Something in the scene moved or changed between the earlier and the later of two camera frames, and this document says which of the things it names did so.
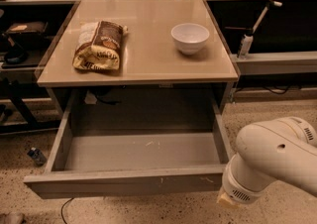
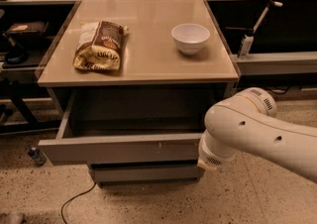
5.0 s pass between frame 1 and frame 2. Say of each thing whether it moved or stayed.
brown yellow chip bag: stayed
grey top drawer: moved
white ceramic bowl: stayed
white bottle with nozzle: stayed
